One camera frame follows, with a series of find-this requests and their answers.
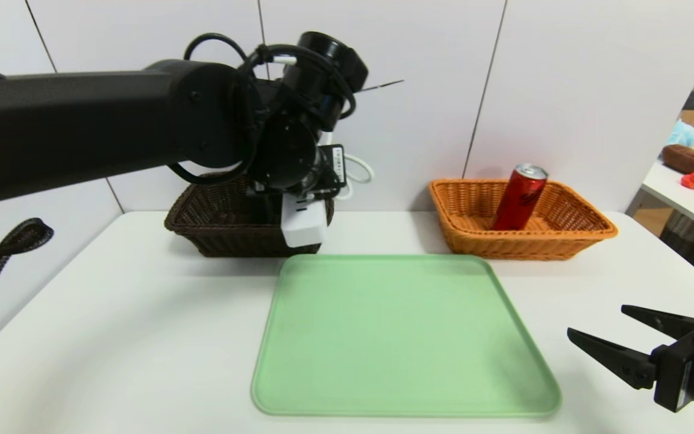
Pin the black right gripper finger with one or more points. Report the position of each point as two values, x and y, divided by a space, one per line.
675 323
621 360

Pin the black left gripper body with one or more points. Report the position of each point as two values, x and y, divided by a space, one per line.
335 163

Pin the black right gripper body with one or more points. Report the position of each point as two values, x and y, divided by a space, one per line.
677 369

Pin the red soda can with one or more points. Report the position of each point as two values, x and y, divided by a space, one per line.
518 202

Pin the black and orange left arm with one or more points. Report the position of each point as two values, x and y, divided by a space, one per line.
82 120

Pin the dark brown wicker basket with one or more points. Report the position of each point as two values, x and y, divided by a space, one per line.
226 229

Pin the orange wicker basket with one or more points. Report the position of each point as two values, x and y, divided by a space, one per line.
473 238

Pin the white side table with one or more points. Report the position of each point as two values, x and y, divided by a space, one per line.
684 202

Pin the small red toy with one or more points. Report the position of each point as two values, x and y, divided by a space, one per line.
692 181

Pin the brown plush toy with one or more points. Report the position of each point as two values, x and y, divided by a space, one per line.
687 160

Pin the light green plastic tray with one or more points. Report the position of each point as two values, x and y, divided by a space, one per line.
395 337

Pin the light blue plush toy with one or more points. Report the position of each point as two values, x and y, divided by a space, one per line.
687 134

